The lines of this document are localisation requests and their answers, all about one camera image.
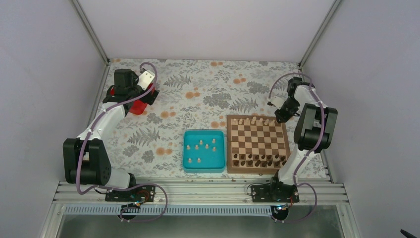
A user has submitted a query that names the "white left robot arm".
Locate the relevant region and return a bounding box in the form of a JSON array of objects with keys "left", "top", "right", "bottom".
[{"left": 63, "top": 68, "right": 159, "bottom": 201}]

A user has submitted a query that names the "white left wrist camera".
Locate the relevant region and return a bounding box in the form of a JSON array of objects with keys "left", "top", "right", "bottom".
[{"left": 137, "top": 69, "right": 155, "bottom": 90}]

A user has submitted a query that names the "aluminium corner post left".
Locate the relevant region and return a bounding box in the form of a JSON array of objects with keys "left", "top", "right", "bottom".
[{"left": 70, "top": 0, "right": 109, "bottom": 64}]

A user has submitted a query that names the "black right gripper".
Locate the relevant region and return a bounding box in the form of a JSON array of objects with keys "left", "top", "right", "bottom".
[{"left": 275, "top": 97, "right": 300, "bottom": 123}]

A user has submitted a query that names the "aluminium corner post right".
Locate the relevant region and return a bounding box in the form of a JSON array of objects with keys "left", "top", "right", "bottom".
[{"left": 298, "top": 0, "right": 342, "bottom": 69}]

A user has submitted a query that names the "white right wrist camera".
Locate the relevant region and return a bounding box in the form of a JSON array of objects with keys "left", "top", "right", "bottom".
[{"left": 267, "top": 96, "right": 284, "bottom": 109}]

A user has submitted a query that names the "red plastic tray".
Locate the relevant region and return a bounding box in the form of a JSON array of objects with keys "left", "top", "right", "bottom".
[{"left": 103, "top": 84, "right": 159, "bottom": 115}]

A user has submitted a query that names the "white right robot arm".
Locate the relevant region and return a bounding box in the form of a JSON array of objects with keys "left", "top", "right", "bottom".
[{"left": 268, "top": 77, "right": 338, "bottom": 185}]

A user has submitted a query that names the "teal plastic tray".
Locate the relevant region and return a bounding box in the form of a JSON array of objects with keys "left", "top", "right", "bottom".
[{"left": 182, "top": 129, "right": 226, "bottom": 174}]

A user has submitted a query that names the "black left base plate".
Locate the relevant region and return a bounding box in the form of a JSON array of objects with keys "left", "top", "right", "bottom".
[{"left": 105, "top": 185, "right": 156, "bottom": 203}]

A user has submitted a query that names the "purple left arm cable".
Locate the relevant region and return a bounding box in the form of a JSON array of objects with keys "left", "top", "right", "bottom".
[{"left": 75, "top": 61, "right": 168, "bottom": 225}]

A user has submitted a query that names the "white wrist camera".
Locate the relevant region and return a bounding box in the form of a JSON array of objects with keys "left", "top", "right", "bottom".
[
  {"left": 267, "top": 96, "right": 284, "bottom": 109},
  {"left": 137, "top": 69, "right": 155, "bottom": 90}
]

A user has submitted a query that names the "wooden chess board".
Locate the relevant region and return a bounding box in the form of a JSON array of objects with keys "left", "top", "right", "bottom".
[{"left": 226, "top": 115, "right": 291, "bottom": 175}]

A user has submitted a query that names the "aluminium corner post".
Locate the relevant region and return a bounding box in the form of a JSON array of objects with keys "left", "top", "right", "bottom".
[
  {"left": 70, "top": 0, "right": 109, "bottom": 64},
  {"left": 298, "top": 0, "right": 342, "bottom": 69}
]

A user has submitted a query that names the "dark chess pieces row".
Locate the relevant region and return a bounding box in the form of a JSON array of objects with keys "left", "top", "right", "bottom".
[{"left": 231, "top": 154, "right": 287, "bottom": 169}]

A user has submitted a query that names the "aluminium front rail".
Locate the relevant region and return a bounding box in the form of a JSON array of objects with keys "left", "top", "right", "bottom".
[{"left": 53, "top": 182, "right": 349, "bottom": 205}]

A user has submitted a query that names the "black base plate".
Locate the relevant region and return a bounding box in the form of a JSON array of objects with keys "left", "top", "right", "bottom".
[
  {"left": 105, "top": 185, "right": 156, "bottom": 203},
  {"left": 247, "top": 183, "right": 300, "bottom": 203}
]

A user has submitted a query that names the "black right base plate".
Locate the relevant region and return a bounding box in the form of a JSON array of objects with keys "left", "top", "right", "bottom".
[{"left": 247, "top": 183, "right": 300, "bottom": 203}]

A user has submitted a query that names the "floral table mat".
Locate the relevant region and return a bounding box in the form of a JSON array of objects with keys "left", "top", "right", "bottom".
[{"left": 105, "top": 59, "right": 299, "bottom": 178}]

